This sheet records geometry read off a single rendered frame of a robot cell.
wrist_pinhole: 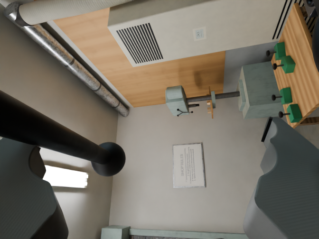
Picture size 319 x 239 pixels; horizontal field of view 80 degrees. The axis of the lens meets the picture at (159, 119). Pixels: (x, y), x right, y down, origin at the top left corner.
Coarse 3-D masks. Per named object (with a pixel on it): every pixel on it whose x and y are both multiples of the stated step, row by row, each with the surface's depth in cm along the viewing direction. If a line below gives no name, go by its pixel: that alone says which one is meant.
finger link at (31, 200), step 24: (0, 144) 8; (24, 144) 8; (0, 168) 7; (24, 168) 7; (0, 192) 6; (24, 192) 6; (48, 192) 6; (0, 216) 6; (24, 216) 6; (48, 216) 6
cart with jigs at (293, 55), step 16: (304, 16) 122; (288, 32) 132; (304, 32) 111; (288, 48) 134; (304, 48) 113; (272, 64) 168; (288, 64) 127; (304, 64) 115; (288, 80) 139; (304, 80) 117; (272, 96) 142; (288, 96) 137; (304, 96) 119; (288, 112) 133; (304, 112) 121
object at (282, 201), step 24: (264, 144) 11; (288, 144) 8; (312, 144) 8; (264, 168) 9; (288, 168) 7; (312, 168) 7; (264, 192) 6; (288, 192) 6; (312, 192) 6; (264, 216) 6; (288, 216) 6; (312, 216) 6
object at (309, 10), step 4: (304, 0) 21; (316, 0) 17; (304, 4) 21; (316, 4) 17; (308, 8) 20; (312, 8) 20; (316, 8) 17; (308, 12) 20; (312, 12) 20; (316, 12) 20; (308, 16) 20; (312, 16) 20; (316, 16) 20
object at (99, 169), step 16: (0, 96) 6; (0, 112) 6; (16, 112) 6; (32, 112) 7; (0, 128) 6; (16, 128) 7; (32, 128) 7; (48, 128) 8; (64, 128) 10; (32, 144) 8; (48, 144) 9; (64, 144) 10; (80, 144) 11; (96, 144) 15; (112, 144) 19; (96, 160) 15; (112, 160) 18
